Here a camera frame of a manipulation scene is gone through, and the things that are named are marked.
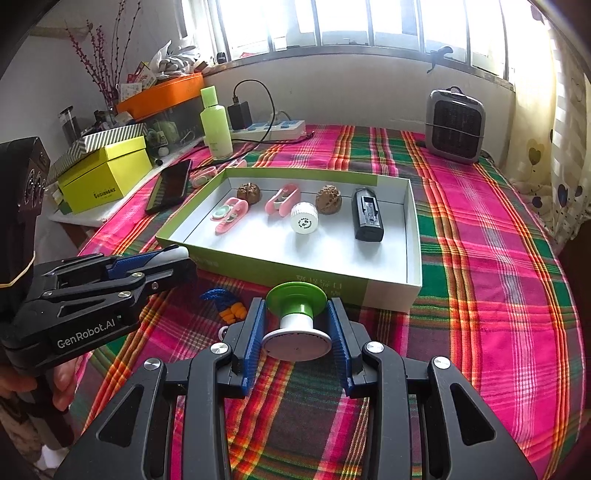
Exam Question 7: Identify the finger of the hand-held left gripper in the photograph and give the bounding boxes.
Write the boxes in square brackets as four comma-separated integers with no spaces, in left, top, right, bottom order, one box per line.
[39,247,190,282]
[44,258,198,319]

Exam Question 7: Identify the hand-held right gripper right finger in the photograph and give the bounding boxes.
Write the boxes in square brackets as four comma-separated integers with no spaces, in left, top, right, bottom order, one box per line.
[327,298,539,480]

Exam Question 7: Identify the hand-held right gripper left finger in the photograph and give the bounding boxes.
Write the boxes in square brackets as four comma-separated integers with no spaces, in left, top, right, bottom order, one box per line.
[55,298,266,480]

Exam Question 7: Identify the green and white spool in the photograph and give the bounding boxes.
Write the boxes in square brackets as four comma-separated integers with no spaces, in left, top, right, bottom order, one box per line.
[261,281,334,362]

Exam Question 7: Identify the green cardboard box tray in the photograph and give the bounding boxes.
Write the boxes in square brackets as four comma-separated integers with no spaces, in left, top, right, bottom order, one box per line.
[156,167,424,313]

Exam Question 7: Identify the pink clip with mint pad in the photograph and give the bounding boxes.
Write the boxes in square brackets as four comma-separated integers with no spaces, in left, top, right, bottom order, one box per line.
[211,197,250,234]

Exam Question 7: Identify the white bottle cap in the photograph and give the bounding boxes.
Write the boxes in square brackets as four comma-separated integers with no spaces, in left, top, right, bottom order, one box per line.
[290,202,319,236]

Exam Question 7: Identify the black plastic device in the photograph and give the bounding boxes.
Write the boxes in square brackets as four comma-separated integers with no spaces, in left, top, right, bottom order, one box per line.
[352,187,385,243]

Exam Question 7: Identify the pink clip with curved arms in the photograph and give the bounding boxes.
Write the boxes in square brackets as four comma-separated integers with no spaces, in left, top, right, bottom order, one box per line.
[264,183,300,217]

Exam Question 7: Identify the person's left hand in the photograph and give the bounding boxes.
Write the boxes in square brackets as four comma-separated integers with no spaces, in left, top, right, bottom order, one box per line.
[0,355,78,412]

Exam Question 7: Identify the small orange plastic pieces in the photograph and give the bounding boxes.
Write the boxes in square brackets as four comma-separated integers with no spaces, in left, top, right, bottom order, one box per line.
[219,302,247,324]

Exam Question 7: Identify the blue orange toy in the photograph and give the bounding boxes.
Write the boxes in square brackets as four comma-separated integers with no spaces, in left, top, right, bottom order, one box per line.
[199,287,236,310]

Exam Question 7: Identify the black smartphone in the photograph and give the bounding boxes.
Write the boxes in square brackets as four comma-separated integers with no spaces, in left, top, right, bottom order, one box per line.
[145,159,193,214]

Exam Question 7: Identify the yellow cardboard box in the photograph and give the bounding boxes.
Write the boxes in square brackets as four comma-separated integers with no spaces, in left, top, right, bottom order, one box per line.
[58,135,153,214]

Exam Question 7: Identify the striped cardboard box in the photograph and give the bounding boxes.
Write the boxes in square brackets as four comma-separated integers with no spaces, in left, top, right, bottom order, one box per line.
[48,121,148,183]

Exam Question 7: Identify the brown walnut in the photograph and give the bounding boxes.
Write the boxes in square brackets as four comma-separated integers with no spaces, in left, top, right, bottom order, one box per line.
[236,181,264,204]
[316,185,344,216]

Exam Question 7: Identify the plaid tablecloth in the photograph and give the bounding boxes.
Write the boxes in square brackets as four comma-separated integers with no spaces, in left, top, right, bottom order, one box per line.
[74,122,583,480]

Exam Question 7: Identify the clear plastic storage bin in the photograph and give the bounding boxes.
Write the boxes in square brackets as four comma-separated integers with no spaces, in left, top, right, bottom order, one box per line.
[145,99,206,155]

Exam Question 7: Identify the dark glass jar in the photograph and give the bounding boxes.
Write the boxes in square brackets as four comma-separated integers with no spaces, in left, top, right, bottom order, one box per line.
[58,106,84,144]

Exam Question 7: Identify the green plastic bottle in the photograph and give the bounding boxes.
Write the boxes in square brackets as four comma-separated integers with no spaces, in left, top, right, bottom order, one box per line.
[199,86,234,161]

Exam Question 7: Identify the orange box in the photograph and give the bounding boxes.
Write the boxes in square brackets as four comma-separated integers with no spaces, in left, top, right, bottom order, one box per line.
[115,71,205,121]

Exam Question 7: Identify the black charger plug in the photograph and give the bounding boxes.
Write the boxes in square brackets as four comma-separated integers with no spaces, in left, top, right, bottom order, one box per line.
[229,102,252,131]

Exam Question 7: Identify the white power strip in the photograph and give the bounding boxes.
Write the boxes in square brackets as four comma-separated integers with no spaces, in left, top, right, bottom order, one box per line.
[229,119,307,143]

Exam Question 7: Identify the purple dried branches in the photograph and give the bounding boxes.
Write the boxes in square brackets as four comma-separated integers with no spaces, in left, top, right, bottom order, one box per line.
[65,0,130,112]

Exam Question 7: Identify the white plastic bag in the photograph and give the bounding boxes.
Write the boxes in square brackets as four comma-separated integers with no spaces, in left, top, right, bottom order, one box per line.
[150,39,199,77]

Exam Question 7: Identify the grey space heater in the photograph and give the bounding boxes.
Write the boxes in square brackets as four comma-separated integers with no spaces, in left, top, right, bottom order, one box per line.
[425,87,486,165]

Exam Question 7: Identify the patterned curtain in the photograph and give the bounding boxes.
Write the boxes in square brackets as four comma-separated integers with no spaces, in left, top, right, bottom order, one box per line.
[508,9,591,250]

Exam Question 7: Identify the black window latch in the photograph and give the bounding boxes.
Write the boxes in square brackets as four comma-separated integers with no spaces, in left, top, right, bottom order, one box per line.
[427,45,455,75]

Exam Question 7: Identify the barred window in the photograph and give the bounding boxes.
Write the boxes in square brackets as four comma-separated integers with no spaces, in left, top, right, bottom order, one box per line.
[180,0,518,93]

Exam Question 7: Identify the black charger cable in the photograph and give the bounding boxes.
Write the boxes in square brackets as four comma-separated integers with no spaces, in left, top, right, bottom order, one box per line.
[233,79,278,139]

